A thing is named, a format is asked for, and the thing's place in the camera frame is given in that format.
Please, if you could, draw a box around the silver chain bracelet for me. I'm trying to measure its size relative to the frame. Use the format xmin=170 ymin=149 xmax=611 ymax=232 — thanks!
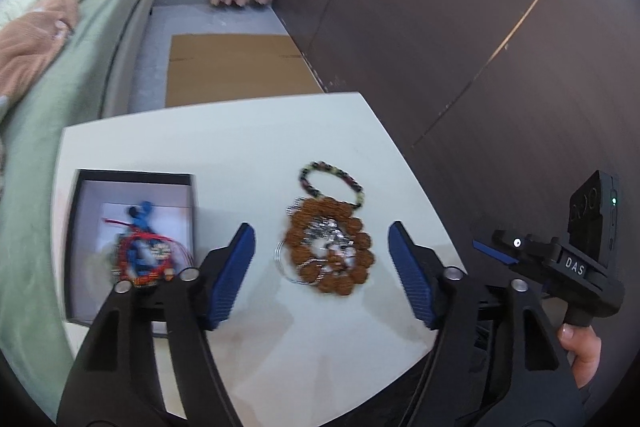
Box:
xmin=300 ymin=219 xmax=362 ymax=260

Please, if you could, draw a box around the pink-brown blanket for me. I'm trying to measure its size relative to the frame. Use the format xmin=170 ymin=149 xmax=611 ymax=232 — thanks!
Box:
xmin=0 ymin=0 xmax=81 ymax=108

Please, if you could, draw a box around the thin silver bangle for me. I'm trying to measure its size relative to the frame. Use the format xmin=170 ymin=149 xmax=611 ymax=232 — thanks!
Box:
xmin=273 ymin=239 xmax=303 ymax=284

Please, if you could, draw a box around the dark brown wardrobe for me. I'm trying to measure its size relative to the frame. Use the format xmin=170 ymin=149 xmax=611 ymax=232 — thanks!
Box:
xmin=270 ymin=0 xmax=640 ymax=270

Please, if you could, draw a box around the person's right hand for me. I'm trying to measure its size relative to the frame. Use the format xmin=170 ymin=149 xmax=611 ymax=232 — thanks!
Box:
xmin=557 ymin=324 xmax=603 ymax=391

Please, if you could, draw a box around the green sofa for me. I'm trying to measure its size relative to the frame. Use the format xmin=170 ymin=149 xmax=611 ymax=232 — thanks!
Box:
xmin=0 ymin=0 xmax=166 ymax=414

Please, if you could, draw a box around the flat cardboard sheet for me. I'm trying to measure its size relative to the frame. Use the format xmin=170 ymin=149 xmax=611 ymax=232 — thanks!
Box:
xmin=164 ymin=34 xmax=327 ymax=109

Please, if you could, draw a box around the blue braided cord bracelet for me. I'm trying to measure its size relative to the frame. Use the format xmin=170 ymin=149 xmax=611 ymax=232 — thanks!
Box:
xmin=126 ymin=201 xmax=157 ymax=279

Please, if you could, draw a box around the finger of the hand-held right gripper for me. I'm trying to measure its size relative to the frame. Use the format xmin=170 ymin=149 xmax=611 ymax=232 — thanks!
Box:
xmin=472 ymin=240 xmax=519 ymax=266

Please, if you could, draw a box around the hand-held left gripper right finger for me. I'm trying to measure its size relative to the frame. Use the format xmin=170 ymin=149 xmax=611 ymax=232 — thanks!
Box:
xmin=388 ymin=220 xmax=587 ymax=427

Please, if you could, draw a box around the black jewelry box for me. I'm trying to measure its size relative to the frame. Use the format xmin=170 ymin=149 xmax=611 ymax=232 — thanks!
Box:
xmin=64 ymin=168 xmax=196 ymax=339

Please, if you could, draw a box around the multicolour bead bracelet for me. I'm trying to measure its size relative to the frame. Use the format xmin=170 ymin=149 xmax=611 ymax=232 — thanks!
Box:
xmin=299 ymin=161 xmax=366 ymax=209

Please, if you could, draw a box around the red bead bracelet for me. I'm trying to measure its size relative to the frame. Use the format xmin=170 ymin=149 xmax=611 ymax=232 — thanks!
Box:
xmin=111 ymin=231 xmax=197 ymax=289

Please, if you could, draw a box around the brown seed bead bracelet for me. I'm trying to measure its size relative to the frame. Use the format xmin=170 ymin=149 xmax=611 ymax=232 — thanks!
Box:
xmin=283 ymin=198 xmax=376 ymax=296

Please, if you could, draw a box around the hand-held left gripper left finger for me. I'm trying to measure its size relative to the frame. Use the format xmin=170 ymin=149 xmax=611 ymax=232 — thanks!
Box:
xmin=56 ymin=223 xmax=257 ymax=427

